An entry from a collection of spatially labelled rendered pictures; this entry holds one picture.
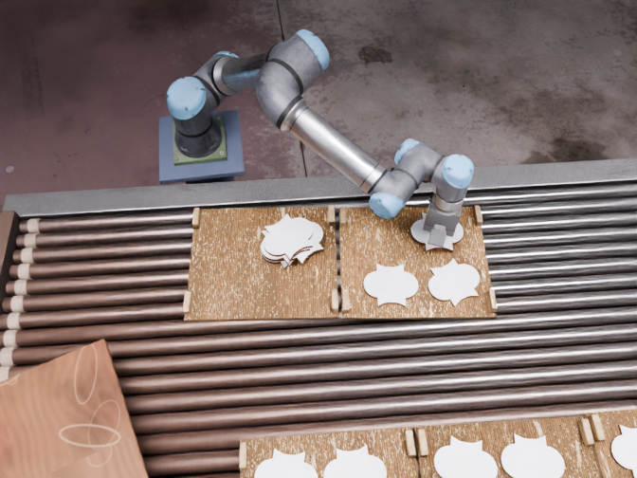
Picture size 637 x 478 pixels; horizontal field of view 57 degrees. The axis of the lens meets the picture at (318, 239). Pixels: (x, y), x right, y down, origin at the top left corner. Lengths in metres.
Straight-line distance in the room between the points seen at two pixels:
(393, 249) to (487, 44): 2.26
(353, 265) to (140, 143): 1.84
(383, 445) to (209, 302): 0.58
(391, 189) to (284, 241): 0.36
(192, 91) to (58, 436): 0.98
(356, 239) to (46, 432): 0.91
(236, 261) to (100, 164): 1.66
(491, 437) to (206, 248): 0.89
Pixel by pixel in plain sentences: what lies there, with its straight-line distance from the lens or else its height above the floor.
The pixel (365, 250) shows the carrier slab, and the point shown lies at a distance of 1.64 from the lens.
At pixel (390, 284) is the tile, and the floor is 0.95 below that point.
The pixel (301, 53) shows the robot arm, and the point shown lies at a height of 1.37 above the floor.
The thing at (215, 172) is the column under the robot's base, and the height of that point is 0.87.
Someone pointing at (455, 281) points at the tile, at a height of 0.95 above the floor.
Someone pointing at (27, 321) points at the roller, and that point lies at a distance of 1.75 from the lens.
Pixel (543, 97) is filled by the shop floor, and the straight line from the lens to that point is 3.52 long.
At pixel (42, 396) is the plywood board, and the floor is 1.04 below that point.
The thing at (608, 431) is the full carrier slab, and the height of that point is 0.94.
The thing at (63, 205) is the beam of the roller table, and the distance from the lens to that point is 1.91.
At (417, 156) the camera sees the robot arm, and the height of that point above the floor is 1.24.
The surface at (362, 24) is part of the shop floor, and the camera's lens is 3.74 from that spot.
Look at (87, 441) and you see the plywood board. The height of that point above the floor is 1.04.
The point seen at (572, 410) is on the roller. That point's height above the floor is 0.92.
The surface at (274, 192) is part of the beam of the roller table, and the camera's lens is 1.78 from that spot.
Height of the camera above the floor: 2.37
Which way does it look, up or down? 60 degrees down
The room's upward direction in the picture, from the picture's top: straight up
